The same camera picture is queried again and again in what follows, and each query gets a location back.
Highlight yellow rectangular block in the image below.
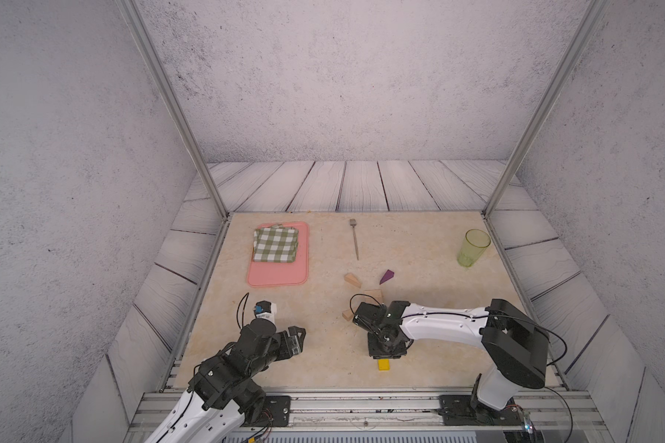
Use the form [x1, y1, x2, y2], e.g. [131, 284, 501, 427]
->
[378, 359, 391, 371]

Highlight purple triangular block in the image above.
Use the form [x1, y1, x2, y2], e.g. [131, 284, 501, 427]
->
[379, 269, 395, 285]

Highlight natural wood rectangular block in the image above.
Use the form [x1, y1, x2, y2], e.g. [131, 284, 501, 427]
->
[364, 289, 384, 304]

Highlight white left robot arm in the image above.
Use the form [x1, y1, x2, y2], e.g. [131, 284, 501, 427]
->
[147, 317, 306, 442]

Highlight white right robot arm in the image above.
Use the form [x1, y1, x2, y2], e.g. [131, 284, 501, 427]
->
[352, 299, 550, 411]

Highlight pink plastic tray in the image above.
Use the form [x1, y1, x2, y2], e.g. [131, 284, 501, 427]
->
[247, 221, 310, 288]

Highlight green white checkered cloth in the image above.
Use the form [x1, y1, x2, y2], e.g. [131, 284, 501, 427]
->
[252, 224, 299, 263]

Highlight silver metal fork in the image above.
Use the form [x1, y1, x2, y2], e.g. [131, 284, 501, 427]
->
[349, 219, 359, 260]

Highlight green translucent plastic cup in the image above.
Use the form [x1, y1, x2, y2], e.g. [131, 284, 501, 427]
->
[456, 229, 491, 268]

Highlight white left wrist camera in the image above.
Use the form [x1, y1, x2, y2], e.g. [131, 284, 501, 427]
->
[254, 300, 277, 323]

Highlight aluminium mounting rail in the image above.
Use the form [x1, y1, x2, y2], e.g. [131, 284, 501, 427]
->
[124, 388, 613, 439]

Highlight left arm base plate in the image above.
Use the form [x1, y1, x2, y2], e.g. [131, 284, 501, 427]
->
[244, 395, 292, 428]

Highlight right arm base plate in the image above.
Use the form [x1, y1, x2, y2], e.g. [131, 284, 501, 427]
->
[438, 395, 525, 426]

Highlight left aluminium frame post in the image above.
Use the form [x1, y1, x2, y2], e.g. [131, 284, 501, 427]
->
[116, 0, 229, 220]

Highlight aluminium frame post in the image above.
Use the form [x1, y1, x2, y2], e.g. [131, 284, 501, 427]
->
[116, 0, 229, 220]
[482, 0, 611, 221]

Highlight right aluminium frame post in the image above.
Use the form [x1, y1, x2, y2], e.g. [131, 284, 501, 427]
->
[482, 0, 611, 221]

